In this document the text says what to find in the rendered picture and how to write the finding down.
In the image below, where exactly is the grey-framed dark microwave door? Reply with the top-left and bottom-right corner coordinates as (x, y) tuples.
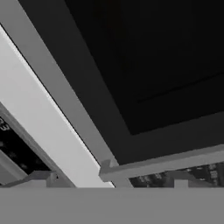
(0, 0), (224, 189)

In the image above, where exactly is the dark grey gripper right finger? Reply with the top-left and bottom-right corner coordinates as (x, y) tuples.
(166, 170), (217, 189)

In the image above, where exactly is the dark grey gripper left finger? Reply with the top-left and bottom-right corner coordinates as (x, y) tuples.
(0, 170), (59, 189)

